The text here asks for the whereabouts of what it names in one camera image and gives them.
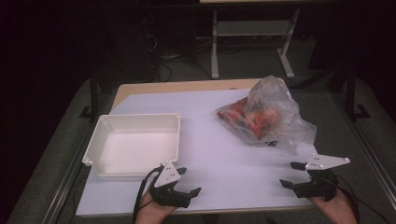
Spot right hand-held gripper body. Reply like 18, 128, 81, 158
293, 153, 351, 202

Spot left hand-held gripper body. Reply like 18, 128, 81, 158
148, 161, 191, 209

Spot white plastic tray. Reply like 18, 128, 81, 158
81, 112, 182, 178

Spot red chip packet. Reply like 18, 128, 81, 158
218, 96, 272, 139

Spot clear plastic bag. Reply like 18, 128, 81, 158
215, 74, 318, 155

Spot person's left hand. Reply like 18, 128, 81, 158
135, 189, 179, 224

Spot person's right hand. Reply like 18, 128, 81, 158
307, 188, 359, 224

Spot yellow wrapped snack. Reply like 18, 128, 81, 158
261, 106, 279, 125

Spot black metal stand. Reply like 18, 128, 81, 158
78, 69, 101, 120
345, 63, 372, 120

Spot right hand-held gripper cable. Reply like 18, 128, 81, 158
335, 175, 362, 224

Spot aluminium rail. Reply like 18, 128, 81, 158
40, 92, 108, 224
331, 90, 396, 200

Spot tangle of floor cables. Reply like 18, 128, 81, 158
148, 31, 213, 82

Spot white metal desk frame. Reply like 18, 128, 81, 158
210, 8, 302, 80

